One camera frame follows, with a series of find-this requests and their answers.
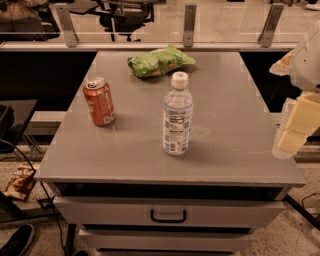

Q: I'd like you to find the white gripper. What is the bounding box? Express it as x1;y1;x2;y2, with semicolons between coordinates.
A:
269;21;320;160

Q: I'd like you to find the clear plastic water bottle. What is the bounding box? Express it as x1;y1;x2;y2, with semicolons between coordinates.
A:
162;71;193;155

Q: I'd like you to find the orange soda can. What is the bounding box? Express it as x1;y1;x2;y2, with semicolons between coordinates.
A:
83;77;115;126

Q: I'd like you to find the grey drawer cabinet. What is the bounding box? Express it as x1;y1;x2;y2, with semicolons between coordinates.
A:
36;51;304;256

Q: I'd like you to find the green chip bag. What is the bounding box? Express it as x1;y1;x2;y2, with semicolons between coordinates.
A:
127;45;196;78

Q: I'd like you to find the black office chair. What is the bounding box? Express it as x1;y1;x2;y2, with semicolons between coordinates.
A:
68;0;158;42

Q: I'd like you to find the lower grey drawer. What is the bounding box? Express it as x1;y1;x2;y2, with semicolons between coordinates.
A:
79;229;253;252

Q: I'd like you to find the black side table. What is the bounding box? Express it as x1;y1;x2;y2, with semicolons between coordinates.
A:
0;99;37;154

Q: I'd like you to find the crumpled brown snack bag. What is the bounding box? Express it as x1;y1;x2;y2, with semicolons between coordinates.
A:
4;164;37;201

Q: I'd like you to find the black shoe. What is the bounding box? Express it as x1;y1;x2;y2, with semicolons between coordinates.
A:
0;224;35;256

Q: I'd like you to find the right metal railing bracket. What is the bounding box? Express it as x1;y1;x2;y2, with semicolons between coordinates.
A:
258;3;284;48

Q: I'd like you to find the metal railing bracket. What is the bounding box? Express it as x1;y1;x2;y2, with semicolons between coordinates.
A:
183;4;197;47
258;3;284;48
55;3;78;47

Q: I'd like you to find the middle metal railing bracket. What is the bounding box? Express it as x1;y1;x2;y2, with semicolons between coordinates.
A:
183;4;197;47

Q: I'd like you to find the top drawer with handle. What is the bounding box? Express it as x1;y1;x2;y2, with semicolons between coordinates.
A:
54;196;284;229

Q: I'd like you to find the left metal railing bracket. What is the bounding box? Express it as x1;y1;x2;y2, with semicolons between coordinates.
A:
55;3;78;47

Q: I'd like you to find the black cable on floor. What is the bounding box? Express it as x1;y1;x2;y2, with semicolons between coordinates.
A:
0;138;68;254

